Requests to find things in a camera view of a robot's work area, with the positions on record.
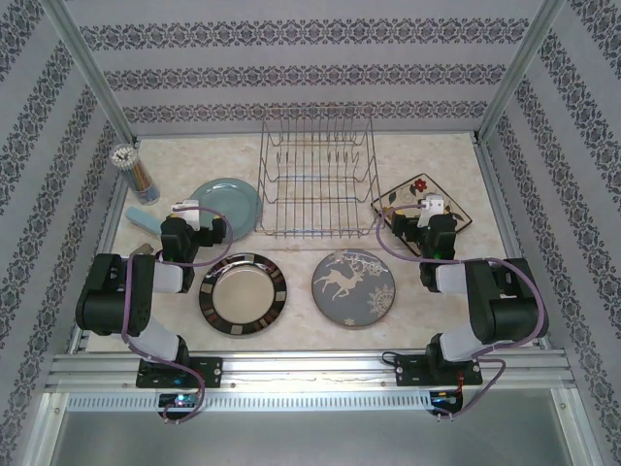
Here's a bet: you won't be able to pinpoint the square floral plate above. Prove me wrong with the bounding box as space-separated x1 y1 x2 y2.
371 173 471 257

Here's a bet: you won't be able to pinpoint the teal round plate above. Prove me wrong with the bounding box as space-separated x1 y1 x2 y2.
187 178 264 243

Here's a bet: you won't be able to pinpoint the black rimmed round plate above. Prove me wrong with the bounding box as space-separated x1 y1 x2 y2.
197 251 290 337

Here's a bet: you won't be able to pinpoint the grey deer round plate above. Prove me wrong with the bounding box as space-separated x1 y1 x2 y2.
310 249 400 330

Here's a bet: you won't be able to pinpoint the teal stapler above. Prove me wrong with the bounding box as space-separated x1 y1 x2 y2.
125 206 164 237

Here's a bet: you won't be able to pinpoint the clear tube of pencils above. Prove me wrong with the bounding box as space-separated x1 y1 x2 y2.
110 144 161 206

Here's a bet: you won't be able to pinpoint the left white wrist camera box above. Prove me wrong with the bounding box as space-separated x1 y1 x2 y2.
168 197 201 230

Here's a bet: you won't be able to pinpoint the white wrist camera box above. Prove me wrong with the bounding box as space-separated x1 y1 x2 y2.
419 193 445 228
168 197 201 230

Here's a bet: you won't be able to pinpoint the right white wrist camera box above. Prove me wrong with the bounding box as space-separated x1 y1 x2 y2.
419 193 445 228

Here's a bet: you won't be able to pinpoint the aluminium side rail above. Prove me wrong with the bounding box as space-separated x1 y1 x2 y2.
473 133 552 350
70 138 142 355

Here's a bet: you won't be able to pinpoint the metal wire dish rack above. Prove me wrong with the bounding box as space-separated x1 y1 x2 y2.
255 104 380 242

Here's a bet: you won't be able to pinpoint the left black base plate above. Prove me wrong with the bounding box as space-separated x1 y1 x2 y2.
135 356 224 389

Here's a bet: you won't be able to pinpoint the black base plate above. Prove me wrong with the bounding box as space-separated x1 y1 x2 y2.
395 353 484 388
135 356 224 389

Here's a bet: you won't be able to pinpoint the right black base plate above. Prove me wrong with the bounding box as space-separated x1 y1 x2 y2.
395 353 484 388

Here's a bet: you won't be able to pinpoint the long aluminium mounting rail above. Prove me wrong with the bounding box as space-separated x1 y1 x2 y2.
46 351 576 392

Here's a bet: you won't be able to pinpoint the aluminium frame post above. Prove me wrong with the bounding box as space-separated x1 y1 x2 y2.
474 0 569 145
41 0 142 145

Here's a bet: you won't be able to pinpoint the slotted white cable duct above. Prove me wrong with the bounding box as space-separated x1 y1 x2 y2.
65 391 433 412

